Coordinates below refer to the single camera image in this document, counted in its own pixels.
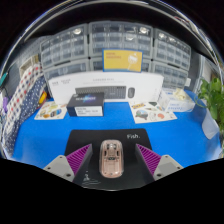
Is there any small black product box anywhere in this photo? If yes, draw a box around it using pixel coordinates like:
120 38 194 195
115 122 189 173
65 92 105 118

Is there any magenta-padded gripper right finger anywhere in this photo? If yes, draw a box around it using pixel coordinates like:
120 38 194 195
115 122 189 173
134 143 184 185

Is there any polka-dot fabric cover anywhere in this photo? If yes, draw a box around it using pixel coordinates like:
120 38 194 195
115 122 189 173
1 62 48 156

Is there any dark wall shelf unit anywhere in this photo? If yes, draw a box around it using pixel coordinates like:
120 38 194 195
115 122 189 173
13 0 218 58

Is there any colourful sticker sheet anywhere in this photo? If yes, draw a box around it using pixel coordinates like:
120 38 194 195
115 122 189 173
128 100 178 125
33 100 69 121

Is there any white keyboard packaging box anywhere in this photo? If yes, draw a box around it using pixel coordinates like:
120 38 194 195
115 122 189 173
47 70 165 106

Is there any cream open storage crate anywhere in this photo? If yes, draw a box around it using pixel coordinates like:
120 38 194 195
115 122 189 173
18 54 40 78

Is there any yellow and blue box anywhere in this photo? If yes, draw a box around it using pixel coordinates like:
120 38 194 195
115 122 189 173
102 48 144 73

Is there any transparent pink computer mouse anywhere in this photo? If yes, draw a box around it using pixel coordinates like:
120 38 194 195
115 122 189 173
98 139 125 179

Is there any white and blue glove box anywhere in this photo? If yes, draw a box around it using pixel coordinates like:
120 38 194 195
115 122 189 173
157 87 197 113

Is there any green plant in white pot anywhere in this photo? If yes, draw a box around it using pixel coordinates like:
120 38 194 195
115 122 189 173
194 77 224 156

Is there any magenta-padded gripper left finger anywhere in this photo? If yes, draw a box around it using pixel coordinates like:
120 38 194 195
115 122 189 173
43 143 94 187

